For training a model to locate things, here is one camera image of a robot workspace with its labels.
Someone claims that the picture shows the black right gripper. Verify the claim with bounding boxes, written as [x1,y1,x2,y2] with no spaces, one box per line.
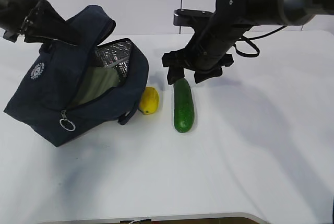
[162,49,234,85]

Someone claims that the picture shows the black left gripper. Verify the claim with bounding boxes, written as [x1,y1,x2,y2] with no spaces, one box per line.
[2,0,81,46]

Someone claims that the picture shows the dark green cucumber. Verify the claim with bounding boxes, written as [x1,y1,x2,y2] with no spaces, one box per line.
[173,78,195,133]

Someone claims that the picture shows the yellow lemon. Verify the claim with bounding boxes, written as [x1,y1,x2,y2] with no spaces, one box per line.
[139,87,159,115]

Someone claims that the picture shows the green lid glass food container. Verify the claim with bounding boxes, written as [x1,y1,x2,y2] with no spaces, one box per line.
[69,67,120,108]

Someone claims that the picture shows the navy blue lunch bag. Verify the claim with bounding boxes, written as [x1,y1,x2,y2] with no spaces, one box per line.
[4,5,149,147]

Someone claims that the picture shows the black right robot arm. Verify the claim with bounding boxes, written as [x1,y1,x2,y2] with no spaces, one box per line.
[162,0,333,85]

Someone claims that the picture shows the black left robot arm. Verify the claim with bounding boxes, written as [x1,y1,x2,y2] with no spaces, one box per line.
[1,0,81,46]

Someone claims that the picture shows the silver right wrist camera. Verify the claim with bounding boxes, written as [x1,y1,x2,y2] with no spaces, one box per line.
[173,9,213,27]

